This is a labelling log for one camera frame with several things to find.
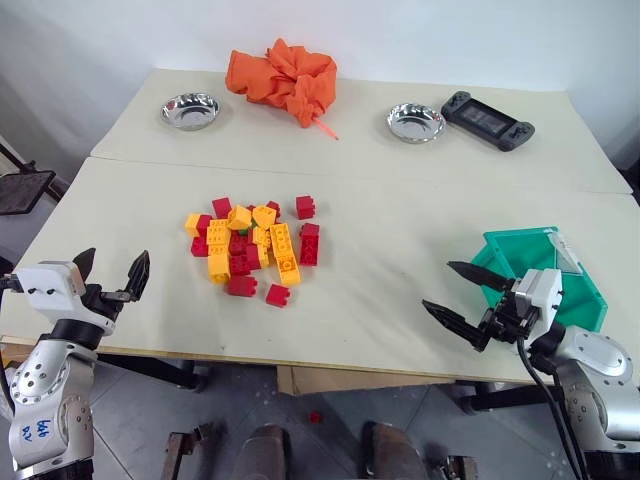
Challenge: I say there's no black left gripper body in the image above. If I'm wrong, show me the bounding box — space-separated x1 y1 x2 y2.
81 282 132 326

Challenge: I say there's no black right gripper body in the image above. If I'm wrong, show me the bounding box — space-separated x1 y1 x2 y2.
479 286 544 347

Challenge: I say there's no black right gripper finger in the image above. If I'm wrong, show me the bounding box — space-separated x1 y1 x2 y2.
421 298 495 353
446 260 516 293

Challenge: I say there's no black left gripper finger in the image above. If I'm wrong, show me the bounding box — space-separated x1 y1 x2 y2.
72 247 98 288
117 249 152 303

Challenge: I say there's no green plastic bin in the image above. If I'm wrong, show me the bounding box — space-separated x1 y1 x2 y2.
481 226 610 332

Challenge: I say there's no wooden board under table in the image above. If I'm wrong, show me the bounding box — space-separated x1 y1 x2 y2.
276 363 457 397

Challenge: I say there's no dark rounded shape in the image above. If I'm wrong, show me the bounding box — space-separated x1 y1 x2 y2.
233 424 293 480
359 420 430 480

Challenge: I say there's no black handheld game console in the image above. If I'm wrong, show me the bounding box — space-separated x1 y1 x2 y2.
440 90 537 153

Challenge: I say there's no steel bowl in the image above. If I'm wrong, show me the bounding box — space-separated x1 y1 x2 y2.
384 102 447 145
159 91 222 132

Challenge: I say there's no crumpled orange cloth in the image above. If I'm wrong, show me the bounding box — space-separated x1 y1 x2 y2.
224 37 340 141

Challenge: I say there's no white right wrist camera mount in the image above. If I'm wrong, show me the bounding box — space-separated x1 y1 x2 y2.
513 268 565 329

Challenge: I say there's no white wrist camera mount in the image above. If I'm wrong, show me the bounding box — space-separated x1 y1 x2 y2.
513 268 565 329
10 260 87 314

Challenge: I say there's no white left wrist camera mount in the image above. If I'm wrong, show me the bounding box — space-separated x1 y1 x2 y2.
10 260 87 314

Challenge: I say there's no black table frame leg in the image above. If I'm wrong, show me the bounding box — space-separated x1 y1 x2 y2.
451 381 567 415
96 352 212 393

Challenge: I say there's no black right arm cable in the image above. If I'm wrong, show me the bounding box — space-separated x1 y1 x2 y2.
516 335 591 480

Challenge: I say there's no rusty metal bracket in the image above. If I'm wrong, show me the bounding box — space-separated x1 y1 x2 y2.
160 422 227 480
428 453 480 480

